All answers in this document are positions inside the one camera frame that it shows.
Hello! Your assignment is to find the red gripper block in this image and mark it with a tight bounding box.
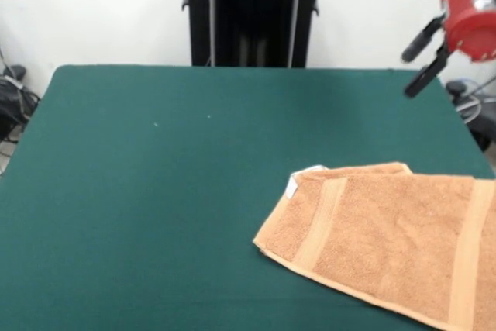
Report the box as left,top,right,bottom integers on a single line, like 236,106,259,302
401,0,496,98

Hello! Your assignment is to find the tan terry towel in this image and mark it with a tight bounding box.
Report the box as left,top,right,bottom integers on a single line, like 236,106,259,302
252,161,496,331

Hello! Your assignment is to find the dark green table cloth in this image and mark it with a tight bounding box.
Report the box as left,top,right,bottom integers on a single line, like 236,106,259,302
0,64,496,331

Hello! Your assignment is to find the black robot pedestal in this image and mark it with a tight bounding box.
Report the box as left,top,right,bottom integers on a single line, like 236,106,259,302
181,0,340,68

